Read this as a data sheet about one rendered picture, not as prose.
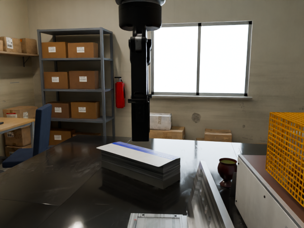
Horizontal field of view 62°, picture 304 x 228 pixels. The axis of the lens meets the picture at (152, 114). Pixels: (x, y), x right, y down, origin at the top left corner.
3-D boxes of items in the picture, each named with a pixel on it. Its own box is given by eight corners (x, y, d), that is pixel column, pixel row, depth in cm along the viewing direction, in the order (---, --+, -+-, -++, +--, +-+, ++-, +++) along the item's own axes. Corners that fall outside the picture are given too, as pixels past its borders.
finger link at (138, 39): (147, 32, 44) (146, 16, 39) (147, 60, 44) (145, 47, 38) (133, 32, 44) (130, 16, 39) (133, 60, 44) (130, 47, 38)
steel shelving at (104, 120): (60, 149, 457) (53, 33, 423) (115, 152, 437) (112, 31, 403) (45, 156, 414) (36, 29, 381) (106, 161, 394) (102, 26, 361)
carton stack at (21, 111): (40, 147, 465) (36, 102, 451) (56, 148, 459) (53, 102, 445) (5, 163, 383) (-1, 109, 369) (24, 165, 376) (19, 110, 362)
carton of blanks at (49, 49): (41, 58, 401) (40, 42, 396) (49, 59, 419) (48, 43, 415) (65, 58, 392) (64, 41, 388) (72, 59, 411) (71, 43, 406)
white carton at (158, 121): (149, 125, 412) (149, 112, 408) (172, 126, 405) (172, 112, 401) (146, 129, 383) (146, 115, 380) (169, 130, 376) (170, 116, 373)
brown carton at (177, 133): (148, 140, 421) (148, 124, 417) (185, 141, 410) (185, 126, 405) (143, 146, 383) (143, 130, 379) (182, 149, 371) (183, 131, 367)
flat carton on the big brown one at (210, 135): (203, 137, 402) (204, 128, 399) (230, 138, 394) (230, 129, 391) (203, 143, 367) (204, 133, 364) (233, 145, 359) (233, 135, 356)
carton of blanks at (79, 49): (68, 58, 392) (67, 42, 388) (73, 59, 410) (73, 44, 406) (93, 58, 384) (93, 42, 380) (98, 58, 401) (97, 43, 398)
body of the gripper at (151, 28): (121, 11, 48) (122, 61, 50) (114, -2, 40) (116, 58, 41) (161, 11, 48) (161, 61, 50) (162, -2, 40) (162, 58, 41)
